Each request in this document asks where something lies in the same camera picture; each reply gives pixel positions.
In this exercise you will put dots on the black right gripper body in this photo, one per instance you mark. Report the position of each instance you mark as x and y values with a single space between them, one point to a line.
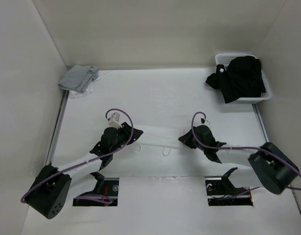
189 141

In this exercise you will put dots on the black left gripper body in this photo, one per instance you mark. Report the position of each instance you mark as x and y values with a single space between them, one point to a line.
123 137

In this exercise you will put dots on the white tank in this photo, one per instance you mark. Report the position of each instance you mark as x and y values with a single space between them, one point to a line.
167 138
88 91

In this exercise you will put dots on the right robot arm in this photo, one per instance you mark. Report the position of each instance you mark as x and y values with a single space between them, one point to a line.
265 166

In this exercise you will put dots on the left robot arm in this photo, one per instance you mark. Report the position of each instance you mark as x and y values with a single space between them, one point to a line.
49 191

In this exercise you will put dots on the folded white tank top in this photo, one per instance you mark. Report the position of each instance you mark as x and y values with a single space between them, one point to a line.
88 91

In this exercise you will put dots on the black tank top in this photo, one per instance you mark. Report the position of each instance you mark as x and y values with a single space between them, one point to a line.
242 78

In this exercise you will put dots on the folded grey tank top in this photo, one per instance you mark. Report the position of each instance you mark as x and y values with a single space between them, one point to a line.
78 78

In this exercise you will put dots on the white plastic basket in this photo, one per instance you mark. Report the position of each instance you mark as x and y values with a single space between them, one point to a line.
226 58

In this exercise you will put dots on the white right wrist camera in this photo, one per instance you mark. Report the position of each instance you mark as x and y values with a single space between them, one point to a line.
205 122

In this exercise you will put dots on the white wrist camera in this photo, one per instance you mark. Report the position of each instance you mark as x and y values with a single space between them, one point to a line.
114 121
205 122

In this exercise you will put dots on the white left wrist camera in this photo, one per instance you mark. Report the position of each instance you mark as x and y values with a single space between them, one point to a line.
114 121

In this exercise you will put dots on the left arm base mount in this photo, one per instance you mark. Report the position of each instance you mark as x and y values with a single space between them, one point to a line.
104 194

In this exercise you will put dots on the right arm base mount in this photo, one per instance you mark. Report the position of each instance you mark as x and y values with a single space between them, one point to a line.
221 192

